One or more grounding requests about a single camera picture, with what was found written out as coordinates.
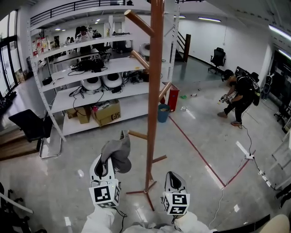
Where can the blue waste bin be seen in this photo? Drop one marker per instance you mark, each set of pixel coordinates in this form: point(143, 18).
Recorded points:
point(163, 116)

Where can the person's white jacket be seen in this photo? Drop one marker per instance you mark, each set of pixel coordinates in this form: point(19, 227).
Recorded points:
point(145, 228)

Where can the black mezzanine railing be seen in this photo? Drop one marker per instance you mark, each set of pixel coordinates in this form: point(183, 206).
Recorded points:
point(51, 13)

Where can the grey cap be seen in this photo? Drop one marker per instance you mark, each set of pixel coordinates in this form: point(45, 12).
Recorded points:
point(120, 157)

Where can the crumpled clear litter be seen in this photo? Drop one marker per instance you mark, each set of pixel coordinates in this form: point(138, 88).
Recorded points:
point(184, 108)

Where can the black office chair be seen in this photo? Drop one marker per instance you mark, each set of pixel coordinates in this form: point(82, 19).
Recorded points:
point(284, 116)
point(241, 71)
point(217, 57)
point(13, 218)

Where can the red waste bin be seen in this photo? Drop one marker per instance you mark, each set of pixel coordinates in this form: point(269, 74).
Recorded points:
point(174, 100)

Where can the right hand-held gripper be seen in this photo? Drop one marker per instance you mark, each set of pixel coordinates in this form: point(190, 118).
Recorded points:
point(176, 202)

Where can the white desk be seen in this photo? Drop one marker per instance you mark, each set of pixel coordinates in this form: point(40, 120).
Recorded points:
point(287, 140)

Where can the person's right forearm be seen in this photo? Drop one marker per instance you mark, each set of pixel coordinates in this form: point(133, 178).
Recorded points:
point(191, 224)

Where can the row of snack packets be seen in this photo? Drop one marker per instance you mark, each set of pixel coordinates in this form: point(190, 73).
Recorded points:
point(41, 46)

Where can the pile of black headsets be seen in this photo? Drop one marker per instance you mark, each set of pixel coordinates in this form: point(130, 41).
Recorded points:
point(135, 77)

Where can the plain cardboard box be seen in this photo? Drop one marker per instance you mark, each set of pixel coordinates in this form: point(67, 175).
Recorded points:
point(84, 117)
point(71, 113)

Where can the black chair backrest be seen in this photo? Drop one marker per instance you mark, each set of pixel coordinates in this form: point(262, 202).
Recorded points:
point(250, 224)

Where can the black glass door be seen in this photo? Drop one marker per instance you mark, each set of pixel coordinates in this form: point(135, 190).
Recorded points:
point(283, 77)

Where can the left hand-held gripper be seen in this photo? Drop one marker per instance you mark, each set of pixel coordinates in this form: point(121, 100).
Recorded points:
point(104, 194)

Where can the staircase with wooden post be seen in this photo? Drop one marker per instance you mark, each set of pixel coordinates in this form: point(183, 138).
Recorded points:
point(188, 47)

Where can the white metal shelving unit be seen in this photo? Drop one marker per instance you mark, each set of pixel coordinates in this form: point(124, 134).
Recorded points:
point(75, 129)

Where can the glass entrance doors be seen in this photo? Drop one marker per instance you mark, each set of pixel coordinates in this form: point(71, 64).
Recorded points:
point(9, 66)

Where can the wooden coat rack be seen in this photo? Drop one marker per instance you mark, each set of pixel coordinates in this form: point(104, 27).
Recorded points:
point(154, 91)

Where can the wooden steps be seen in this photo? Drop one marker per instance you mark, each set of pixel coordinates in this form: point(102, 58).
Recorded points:
point(13, 145)

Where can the white desk frame bar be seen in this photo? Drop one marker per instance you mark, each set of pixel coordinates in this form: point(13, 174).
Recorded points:
point(18, 204)

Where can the person's left forearm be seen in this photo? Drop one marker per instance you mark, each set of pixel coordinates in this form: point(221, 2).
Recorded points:
point(100, 220)

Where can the large printed cardboard box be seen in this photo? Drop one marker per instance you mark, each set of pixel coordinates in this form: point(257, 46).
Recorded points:
point(109, 117)

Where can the black white humanoid figure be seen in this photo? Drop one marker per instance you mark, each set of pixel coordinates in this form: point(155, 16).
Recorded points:
point(268, 84)

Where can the black visitor chair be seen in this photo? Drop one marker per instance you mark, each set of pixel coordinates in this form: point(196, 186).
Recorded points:
point(31, 125)

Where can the white round device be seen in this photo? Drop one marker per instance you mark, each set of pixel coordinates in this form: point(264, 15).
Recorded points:
point(144, 51)

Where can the white oval device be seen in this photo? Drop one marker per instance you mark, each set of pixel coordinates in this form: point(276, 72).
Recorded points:
point(111, 80)
point(91, 84)

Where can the small black box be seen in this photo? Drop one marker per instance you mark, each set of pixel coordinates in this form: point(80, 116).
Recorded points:
point(47, 81)

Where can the round wooden table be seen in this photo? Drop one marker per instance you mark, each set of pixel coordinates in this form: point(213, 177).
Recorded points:
point(279, 225)

